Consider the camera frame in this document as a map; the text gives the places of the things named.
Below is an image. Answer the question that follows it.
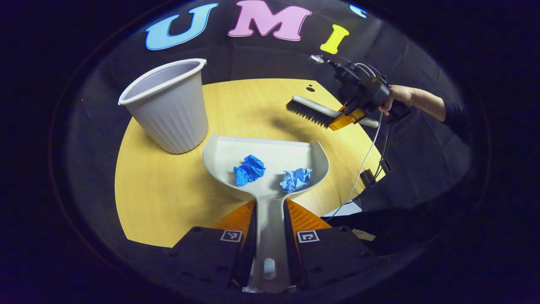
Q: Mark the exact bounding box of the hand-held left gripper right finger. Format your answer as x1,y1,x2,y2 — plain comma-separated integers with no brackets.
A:
283,198,381,291

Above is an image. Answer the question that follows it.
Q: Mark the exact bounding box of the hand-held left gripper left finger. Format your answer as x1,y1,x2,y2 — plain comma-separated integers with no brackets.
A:
168,199,257,292

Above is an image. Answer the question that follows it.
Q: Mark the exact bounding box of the small grey broom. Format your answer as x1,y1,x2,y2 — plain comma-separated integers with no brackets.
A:
286,95,380,129

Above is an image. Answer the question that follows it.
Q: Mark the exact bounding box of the grey plastic dustpan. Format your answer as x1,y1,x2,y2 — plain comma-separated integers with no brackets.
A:
202,133,330,294

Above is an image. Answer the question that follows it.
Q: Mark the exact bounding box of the light blue paper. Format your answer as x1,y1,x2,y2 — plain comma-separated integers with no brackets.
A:
280,168,313,194

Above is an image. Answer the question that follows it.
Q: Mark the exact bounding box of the dark blue paper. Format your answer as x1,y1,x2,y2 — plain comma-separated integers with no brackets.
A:
233,155,266,187

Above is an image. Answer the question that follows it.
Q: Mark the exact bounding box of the grey plastic garbage bin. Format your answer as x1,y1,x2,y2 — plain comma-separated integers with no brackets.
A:
118,58,210,155

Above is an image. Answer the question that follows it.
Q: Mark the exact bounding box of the wooden desktop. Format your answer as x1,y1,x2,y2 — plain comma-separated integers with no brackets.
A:
115,78,385,248

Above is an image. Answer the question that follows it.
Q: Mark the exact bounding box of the white cable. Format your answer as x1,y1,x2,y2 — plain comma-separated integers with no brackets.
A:
325,110,384,222

